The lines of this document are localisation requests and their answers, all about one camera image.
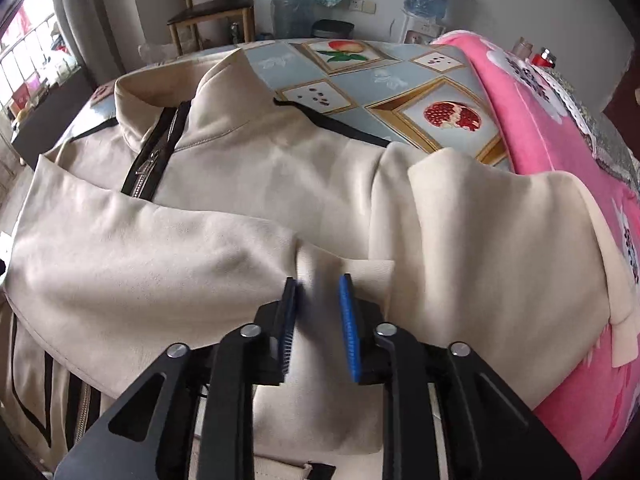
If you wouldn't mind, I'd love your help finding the grey curtain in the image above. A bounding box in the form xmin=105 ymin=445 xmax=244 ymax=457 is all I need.
xmin=50 ymin=0 xmax=146 ymax=86

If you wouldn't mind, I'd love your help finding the barred window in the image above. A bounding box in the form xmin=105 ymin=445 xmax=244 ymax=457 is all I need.
xmin=0 ymin=0 xmax=81 ymax=121

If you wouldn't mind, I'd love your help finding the white lace cloth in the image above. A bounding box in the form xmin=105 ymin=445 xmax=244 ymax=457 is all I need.
xmin=505 ymin=55 xmax=640 ymax=201

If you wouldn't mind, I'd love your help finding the pink printed blanket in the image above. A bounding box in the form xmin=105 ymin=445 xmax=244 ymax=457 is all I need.
xmin=430 ymin=30 xmax=640 ymax=480

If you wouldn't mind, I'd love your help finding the dark cabinet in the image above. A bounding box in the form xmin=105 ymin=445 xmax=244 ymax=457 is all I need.
xmin=10 ymin=62 xmax=108 ymax=166

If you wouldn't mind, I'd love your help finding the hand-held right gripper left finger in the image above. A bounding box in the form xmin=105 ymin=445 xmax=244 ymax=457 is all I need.
xmin=54 ymin=276 xmax=304 ymax=480

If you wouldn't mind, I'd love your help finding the clear empty water jug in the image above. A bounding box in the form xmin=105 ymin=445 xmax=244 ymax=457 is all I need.
xmin=271 ymin=0 xmax=316 ymax=40

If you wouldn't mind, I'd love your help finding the fruit print tablecloth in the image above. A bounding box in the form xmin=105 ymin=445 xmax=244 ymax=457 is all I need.
xmin=90 ymin=37 xmax=512 ymax=171

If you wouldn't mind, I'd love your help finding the beige zip jacket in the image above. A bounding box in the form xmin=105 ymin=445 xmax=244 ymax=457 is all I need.
xmin=0 ymin=52 xmax=623 ymax=480

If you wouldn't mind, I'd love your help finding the wooden chair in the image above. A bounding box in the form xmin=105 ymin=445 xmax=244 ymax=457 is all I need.
xmin=166 ymin=0 xmax=256 ymax=56

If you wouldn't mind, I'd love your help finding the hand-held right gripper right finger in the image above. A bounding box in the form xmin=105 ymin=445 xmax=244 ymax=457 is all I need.
xmin=339 ymin=273 xmax=583 ymax=480

